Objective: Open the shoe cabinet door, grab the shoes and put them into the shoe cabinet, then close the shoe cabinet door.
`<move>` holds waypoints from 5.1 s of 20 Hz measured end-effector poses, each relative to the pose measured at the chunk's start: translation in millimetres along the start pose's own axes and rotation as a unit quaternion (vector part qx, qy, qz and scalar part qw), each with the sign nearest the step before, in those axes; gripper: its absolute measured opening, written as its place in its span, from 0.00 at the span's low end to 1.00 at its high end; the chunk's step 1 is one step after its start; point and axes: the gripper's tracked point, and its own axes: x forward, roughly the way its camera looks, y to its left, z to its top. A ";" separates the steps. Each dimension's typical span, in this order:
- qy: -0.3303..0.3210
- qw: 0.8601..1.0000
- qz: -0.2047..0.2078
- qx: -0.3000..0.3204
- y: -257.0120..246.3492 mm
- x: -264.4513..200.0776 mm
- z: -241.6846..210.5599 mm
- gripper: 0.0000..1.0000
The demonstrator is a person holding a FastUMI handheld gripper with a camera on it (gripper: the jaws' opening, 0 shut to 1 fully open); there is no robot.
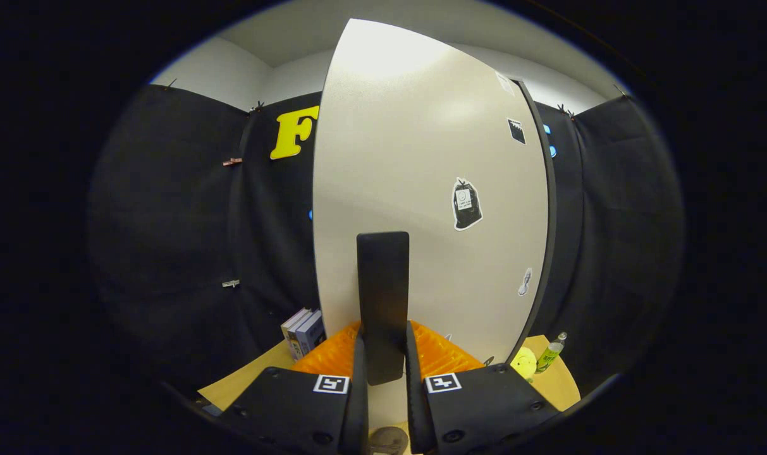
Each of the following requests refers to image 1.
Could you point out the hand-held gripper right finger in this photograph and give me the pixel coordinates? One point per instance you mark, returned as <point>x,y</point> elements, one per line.
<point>412,404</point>

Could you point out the black backdrop cloth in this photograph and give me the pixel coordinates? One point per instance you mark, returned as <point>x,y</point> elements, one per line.
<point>168,253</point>

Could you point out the brown fuzzy shoe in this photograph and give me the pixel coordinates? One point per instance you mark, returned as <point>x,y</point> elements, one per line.
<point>388,441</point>

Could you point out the grey shoe cabinet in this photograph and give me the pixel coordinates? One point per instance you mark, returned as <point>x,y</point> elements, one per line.
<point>551,202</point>

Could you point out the red clip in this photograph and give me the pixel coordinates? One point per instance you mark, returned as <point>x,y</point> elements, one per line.
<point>232,162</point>

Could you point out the green bottle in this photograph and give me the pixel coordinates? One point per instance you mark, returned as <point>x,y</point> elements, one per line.
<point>550,355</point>

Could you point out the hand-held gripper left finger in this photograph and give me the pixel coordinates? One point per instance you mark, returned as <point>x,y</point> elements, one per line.
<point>360,392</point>

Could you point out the yellow plush toy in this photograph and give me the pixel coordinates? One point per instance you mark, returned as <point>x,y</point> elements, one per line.
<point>523,363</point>

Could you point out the silver clip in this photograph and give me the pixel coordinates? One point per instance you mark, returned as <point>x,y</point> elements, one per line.
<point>231,283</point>

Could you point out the white book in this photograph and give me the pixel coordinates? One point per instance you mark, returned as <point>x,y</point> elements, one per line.
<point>293,330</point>

